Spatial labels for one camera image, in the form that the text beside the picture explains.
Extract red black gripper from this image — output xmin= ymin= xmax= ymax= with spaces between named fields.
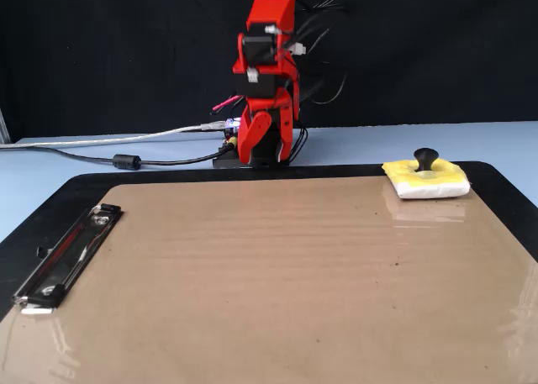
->
xmin=234 ymin=71 xmax=301 ymax=166

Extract yellow sponge with black knob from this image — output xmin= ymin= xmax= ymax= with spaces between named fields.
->
xmin=382 ymin=147 xmax=472 ymax=200

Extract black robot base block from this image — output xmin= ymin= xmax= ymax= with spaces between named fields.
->
xmin=212 ymin=121 xmax=296 ymax=170

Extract controller circuit board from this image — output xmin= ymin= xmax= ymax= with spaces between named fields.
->
xmin=221 ymin=115 xmax=244 ymax=142

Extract brown clipboard board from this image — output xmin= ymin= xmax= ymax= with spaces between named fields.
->
xmin=0 ymin=176 xmax=538 ymax=384

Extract black backdrop cloth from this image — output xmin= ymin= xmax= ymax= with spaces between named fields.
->
xmin=0 ymin=0 xmax=538 ymax=145

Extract black rectangular desk mat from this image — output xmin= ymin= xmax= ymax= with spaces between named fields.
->
xmin=0 ymin=160 xmax=538 ymax=323

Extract silver metal clipboard clip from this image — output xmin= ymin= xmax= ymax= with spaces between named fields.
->
xmin=11 ymin=203 xmax=124 ymax=316

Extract black servo cables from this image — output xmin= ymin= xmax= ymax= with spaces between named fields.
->
xmin=277 ymin=0 xmax=351 ymax=166

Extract red jumper wire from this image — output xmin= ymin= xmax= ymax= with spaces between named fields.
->
xmin=211 ymin=95 xmax=245 ymax=115

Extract black power cable with ferrite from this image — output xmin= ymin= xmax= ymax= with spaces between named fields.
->
xmin=24 ymin=144 xmax=233 ymax=171

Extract silver USB cable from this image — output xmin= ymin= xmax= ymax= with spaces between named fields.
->
xmin=0 ymin=121 xmax=227 ymax=151

